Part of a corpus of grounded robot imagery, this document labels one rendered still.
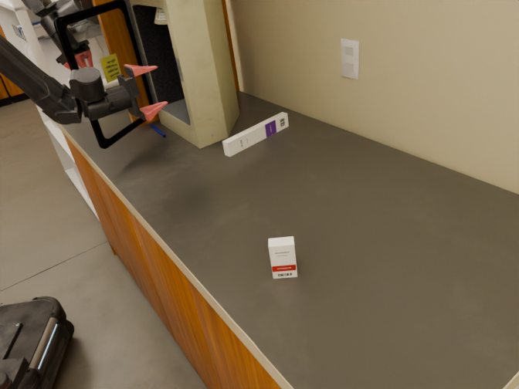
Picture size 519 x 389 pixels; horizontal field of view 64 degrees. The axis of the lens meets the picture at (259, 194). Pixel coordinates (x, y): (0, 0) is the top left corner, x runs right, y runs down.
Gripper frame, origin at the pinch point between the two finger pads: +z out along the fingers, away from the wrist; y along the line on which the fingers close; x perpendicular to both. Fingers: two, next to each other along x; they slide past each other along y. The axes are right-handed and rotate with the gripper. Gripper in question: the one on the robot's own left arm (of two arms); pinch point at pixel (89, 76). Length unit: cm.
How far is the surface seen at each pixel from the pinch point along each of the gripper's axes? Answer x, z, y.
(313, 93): -37, 43, -48
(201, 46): -11.5, 10.9, -34.4
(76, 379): 36, 96, 78
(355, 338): 54, 65, -73
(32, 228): -44, 45, 182
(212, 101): -11.6, 26.3, -27.0
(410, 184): 5, 66, -77
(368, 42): -24, 34, -75
